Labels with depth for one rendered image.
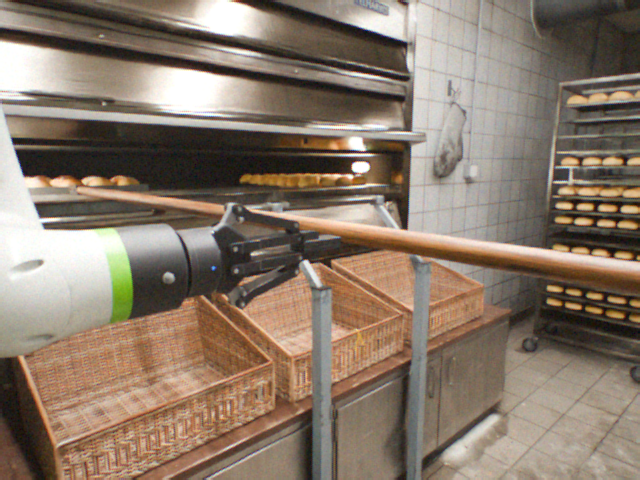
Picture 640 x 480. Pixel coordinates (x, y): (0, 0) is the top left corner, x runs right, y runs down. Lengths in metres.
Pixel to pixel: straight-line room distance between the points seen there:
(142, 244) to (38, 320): 0.10
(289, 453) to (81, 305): 1.05
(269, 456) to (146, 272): 0.98
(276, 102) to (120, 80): 0.58
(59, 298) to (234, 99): 1.35
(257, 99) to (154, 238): 1.34
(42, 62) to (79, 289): 1.13
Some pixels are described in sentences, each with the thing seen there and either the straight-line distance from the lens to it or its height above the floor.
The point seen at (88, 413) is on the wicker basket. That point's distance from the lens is 1.47.
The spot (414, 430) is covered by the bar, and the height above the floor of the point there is 0.31.
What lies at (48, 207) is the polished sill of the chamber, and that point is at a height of 1.17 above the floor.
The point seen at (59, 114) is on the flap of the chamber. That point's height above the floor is 1.41.
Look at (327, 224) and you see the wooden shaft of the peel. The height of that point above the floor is 1.20.
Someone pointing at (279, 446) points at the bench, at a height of 0.50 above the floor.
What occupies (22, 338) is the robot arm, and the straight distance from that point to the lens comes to 0.42.
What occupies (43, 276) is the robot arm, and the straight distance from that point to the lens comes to 0.40.
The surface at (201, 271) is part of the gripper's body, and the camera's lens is 0.46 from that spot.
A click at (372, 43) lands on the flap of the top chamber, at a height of 1.85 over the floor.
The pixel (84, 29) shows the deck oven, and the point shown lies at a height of 1.66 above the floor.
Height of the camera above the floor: 1.28
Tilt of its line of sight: 11 degrees down
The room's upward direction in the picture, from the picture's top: straight up
